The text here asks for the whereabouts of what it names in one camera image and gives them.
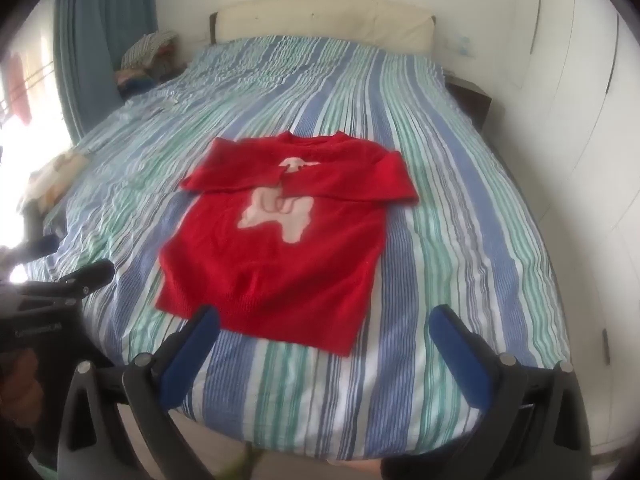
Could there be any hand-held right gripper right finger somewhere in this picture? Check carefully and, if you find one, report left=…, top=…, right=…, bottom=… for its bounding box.
left=428, top=304, right=598, bottom=480

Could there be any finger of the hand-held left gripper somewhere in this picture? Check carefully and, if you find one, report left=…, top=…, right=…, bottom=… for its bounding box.
left=20, top=259, right=116, bottom=307
left=0, top=232, right=62, bottom=267

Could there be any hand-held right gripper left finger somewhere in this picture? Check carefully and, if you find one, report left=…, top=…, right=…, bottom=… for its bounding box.
left=56, top=304, right=221, bottom=480

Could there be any red sweater with white print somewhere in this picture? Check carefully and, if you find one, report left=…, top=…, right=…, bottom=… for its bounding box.
left=154, top=131, right=420, bottom=358

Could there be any pile of folded clothes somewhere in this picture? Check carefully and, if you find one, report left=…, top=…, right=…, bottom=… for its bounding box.
left=115, top=31, right=190, bottom=96

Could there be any person's left hand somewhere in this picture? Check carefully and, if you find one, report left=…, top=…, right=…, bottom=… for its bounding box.
left=0, top=349, right=45, bottom=418

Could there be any beige patterned cushion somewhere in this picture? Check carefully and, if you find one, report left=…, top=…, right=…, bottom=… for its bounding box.
left=22, top=152, right=91, bottom=208

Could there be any striped bed sheet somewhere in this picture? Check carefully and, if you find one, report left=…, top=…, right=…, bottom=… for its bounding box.
left=22, top=35, right=572, bottom=461

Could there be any red hanging cloth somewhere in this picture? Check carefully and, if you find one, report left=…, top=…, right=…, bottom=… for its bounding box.
left=5, top=52, right=33, bottom=123

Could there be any metal window railing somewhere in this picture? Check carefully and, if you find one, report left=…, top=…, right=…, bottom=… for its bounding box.
left=0, top=60, right=56, bottom=116

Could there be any blue curtain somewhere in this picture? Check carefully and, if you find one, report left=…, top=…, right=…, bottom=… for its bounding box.
left=52, top=0, right=161, bottom=143

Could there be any dark wooden nightstand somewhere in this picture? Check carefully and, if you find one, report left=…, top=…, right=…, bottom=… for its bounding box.
left=444, top=74, right=493, bottom=131

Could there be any white wardrobe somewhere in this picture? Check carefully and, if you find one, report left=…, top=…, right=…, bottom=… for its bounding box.
left=500, top=0, right=640, bottom=461

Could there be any cream padded headboard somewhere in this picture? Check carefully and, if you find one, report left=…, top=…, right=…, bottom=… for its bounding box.
left=209, top=0, right=437, bottom=56

